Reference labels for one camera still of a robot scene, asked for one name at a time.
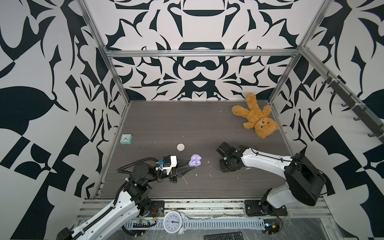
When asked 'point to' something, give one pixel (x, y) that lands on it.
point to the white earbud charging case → (180, 147)
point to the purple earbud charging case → (195, 160)
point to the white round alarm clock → (175, 222)
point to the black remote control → (228, 236)
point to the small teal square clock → (126, 139)
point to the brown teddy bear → (265, 127)
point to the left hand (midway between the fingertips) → (194, 161)
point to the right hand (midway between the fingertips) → (224, 167)
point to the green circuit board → (271, 226)
